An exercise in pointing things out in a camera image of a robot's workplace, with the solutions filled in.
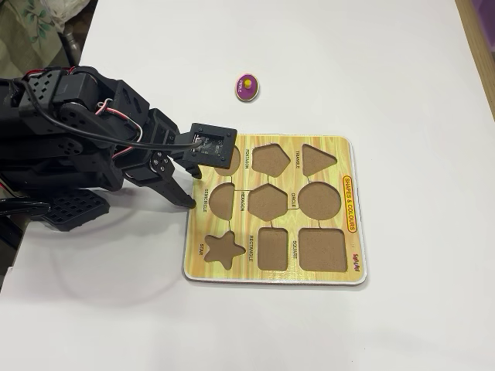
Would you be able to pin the white plastic bag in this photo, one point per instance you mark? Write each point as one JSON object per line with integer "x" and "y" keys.
{"x": 73, "y": 13}

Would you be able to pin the glossy black tube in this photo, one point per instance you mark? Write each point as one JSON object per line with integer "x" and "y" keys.
{"x": 23, "y": 206}

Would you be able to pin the grey metal bottle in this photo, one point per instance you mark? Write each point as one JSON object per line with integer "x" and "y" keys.
{"x": 72, "y": 44}

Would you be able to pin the floral green cloth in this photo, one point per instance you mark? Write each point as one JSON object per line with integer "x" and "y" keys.
{"x": 23, "y": 35}

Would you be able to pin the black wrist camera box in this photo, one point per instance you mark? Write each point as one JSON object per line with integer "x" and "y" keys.
{"x": 210, "y": 133}

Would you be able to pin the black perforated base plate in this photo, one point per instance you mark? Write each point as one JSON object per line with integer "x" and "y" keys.
{"x": 73, "y": 210}

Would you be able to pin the purple plastic bin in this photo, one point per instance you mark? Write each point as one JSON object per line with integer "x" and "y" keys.
{"x": 486, "y": 13}

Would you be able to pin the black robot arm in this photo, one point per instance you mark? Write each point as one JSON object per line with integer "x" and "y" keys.
{"x": 38, "y": 154}

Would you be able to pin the wooden shapes puzzle board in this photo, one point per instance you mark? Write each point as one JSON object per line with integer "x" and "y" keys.
{"x": 348, "y": 263}

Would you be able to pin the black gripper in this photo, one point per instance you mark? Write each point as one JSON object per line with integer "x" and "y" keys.
{"x": 158, "y": 163}

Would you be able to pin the purple oval piece yellow pin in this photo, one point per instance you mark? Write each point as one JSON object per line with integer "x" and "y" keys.
{"x": 247, "y": 92}

